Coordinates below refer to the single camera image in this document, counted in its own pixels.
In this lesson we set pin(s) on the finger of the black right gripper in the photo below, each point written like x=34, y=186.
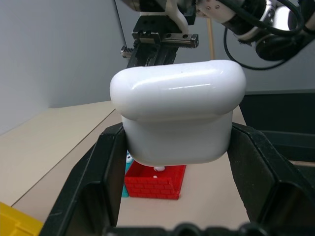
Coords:
x=167, y=56
x=141, y=57

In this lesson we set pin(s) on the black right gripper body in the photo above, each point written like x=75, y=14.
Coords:
x=157, y=37

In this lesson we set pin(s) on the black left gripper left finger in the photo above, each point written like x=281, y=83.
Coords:
x=96, y=177

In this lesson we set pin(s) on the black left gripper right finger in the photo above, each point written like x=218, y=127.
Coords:
x=265, y=177

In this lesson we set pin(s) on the white earbuds charging case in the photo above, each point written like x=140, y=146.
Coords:
x=177, y=110

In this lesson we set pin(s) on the yellow plastic bin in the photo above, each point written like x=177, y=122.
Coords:
x=17, y=221

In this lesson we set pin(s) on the white earbud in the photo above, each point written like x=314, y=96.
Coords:
x=159, y=169
x=128, y=158

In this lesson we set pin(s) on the thin wooden stick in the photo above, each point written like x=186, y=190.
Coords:
x=210, y=39

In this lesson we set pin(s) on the red brick-pattern tray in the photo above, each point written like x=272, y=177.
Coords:
x=152, y=186

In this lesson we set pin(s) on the black box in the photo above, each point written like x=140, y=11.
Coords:
x=278, y=118

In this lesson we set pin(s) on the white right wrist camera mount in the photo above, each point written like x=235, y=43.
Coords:
x=178, y=17

